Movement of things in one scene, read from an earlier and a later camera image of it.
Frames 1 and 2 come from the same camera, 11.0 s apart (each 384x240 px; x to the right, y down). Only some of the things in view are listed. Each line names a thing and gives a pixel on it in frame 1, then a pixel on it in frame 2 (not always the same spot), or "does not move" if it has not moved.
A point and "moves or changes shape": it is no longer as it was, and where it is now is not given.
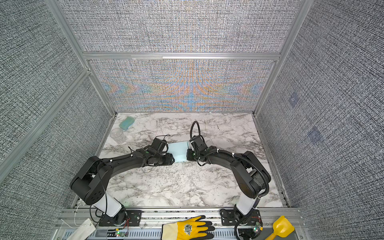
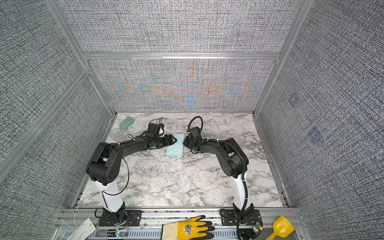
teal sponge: (127, 122) does not move
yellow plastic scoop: (282, 227) does not move
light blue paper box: (178, 150) moves or changes shape
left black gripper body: (164, 160) → (162, 142)
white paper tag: (83, 231) does not move
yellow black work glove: (192, 228) does not move
